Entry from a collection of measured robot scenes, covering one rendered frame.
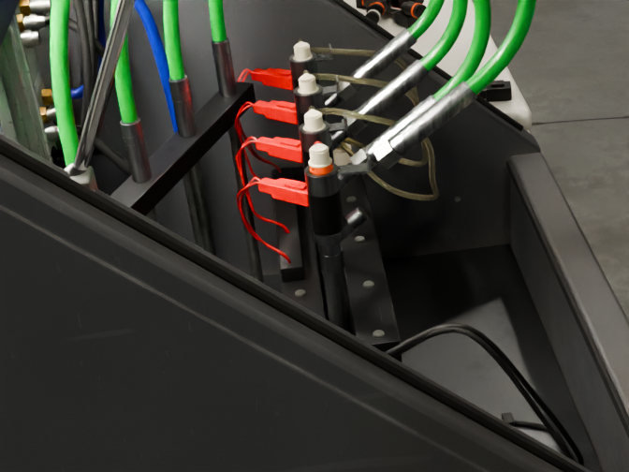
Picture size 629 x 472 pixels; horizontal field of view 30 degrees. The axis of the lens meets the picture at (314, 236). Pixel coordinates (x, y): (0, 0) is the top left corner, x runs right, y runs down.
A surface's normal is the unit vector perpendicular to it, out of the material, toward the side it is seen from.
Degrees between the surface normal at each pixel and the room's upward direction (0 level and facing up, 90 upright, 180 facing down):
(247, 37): 90
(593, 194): 0
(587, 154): 0
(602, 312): 0
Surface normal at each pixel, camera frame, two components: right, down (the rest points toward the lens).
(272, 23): 0.07, 0.52
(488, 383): -0.11, -0.85
